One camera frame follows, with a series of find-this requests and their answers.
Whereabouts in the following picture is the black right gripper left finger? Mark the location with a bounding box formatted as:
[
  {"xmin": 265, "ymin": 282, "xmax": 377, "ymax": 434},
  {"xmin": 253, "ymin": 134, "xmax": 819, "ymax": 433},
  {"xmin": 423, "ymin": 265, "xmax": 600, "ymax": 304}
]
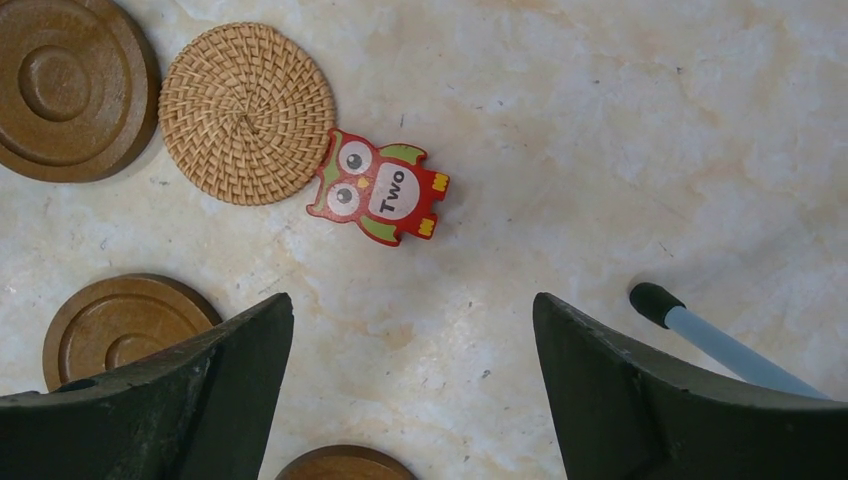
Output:
[{"xmin": 1, "ymin": 293, "xmax": 294, "ymax": 479}]

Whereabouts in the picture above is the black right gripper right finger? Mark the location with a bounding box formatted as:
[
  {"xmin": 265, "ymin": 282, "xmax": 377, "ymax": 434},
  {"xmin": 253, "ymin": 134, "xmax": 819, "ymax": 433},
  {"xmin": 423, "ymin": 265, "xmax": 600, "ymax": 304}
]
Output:
[{"xmin": 533, "ymin": 293, "xmax": 847, "ymax": 479}]

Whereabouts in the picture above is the brown wooden coaster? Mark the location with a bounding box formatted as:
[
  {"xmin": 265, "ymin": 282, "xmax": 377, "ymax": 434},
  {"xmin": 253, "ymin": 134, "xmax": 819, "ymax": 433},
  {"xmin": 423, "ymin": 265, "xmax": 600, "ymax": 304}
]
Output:
[
  {"xmin": 42, "ymin": 273, "xmax": 222, "ymax": 391},
  {"xmin": 276, "ymin": 445, "xmax": 416, "ymax": 480},
  {"xmin": 1, "ymin": 0, "xmax": 160, "ymax": 183}
]

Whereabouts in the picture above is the woven rattan coaster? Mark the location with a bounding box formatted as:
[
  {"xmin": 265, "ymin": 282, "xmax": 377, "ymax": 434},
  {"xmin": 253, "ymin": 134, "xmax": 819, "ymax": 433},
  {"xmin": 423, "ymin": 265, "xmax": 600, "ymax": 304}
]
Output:
[{"xmin": 158, "ymin": 22, "xmax": 336, "ymax": 206}]

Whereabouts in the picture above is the light blue tripod stand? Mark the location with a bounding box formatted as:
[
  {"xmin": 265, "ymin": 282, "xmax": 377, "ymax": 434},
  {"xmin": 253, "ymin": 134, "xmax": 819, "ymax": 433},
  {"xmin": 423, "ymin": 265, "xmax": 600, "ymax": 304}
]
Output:
[{"xmin": 629, "ymin": 282, "xmax": 827, "ymax": 399}]

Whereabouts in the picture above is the red owl wooden toy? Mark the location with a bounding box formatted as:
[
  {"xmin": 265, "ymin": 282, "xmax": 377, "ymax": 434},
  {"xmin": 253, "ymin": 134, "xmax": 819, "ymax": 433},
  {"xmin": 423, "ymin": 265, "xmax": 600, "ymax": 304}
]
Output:
[{"xmin": 306, "ymin": 128, "xmax": 450, "ymax": 247}]

